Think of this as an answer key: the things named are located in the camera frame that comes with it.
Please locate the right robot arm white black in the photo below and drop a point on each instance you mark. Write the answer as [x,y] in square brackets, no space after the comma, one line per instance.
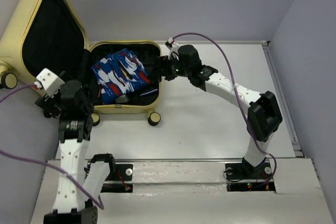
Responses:
[260,111]

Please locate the yellow hard-shell suitcase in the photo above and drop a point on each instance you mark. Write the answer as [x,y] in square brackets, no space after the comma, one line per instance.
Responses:
[48,34]

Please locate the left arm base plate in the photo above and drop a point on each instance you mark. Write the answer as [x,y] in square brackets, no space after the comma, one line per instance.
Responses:
[120,181]

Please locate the blue red white cloth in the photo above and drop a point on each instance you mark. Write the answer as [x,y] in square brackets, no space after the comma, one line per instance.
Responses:
[118,74]

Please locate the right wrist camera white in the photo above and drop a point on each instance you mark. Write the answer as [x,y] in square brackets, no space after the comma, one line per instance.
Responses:
[173,48]

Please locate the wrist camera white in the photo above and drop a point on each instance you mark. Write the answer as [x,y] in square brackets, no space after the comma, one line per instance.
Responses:
[48,81]
[173,48]

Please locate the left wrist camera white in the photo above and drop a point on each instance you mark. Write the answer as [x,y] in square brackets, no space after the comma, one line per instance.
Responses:
[48,81]

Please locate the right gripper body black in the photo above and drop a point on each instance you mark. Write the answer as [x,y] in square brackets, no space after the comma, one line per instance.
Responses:
[174,68]

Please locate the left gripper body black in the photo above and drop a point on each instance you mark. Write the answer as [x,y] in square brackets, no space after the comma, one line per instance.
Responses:
[50,104]

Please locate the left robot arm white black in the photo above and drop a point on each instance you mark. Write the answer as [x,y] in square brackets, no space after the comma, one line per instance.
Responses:
[80,181]

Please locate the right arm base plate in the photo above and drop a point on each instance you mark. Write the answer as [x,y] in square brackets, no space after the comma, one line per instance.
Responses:
[240,181]

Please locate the grey cube box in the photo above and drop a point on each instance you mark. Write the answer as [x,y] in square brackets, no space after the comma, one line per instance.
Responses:
[122,99]

